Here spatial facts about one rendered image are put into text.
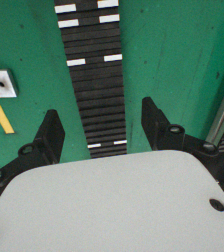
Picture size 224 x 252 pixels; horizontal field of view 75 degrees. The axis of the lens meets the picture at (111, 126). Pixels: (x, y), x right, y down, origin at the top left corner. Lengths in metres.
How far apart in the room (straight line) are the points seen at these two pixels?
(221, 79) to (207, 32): 0.07
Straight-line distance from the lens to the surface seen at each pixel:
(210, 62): 0.22
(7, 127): 0.25
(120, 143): 0.20
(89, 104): 0.16
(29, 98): 0.21
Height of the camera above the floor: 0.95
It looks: 51 degrees down
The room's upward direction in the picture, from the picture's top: 171 degrees clockwise
